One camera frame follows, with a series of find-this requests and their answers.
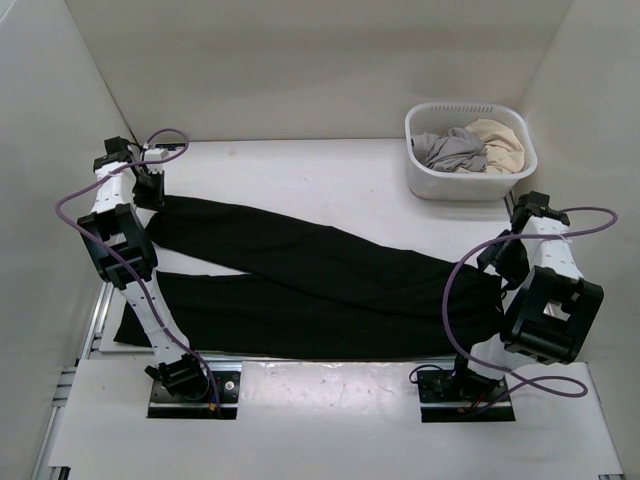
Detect dark label sticker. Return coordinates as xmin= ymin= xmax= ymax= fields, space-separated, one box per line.
xmin=155 ymin=143 xmax=186 ymax=152

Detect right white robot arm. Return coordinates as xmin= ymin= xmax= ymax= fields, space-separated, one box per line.
xmin=449 ymin=191 xmax=604 ymax=400

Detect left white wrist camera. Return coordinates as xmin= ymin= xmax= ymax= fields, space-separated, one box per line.
xmin=141 ymin=147 xmax=170 ymax=171

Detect white plastic laundry basket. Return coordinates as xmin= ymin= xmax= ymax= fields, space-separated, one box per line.
xmin=404 ymin=102 xmax=537 ymax=201

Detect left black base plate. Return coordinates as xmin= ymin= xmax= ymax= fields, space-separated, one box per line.
xmin=147 ymin=362 xmax=242 ymax=420

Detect grey garment in basket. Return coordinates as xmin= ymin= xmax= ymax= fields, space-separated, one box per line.
xmin=410 ymin=127 xmax=488 ymax=173

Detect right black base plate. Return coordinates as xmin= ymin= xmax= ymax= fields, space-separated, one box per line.
xmin=409 ymin=364 xmax=516 ymax=424

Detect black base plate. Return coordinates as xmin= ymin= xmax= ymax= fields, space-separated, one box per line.
xmin=409 ymin=364 xmax=516 ymax=424
xmin=147 ymin=362 xmax=242 ymax=420

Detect black trousers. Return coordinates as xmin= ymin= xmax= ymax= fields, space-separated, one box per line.
xmin=146 ymin=196 xmax=503 ymax=361

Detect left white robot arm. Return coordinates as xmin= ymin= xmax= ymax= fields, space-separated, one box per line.
xmin=77 ymin=137 xmax=211 ymax=401

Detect beige garment in basket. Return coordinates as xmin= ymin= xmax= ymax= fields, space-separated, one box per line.
xmin=465 ymin=119 xmax=525 ymax=174

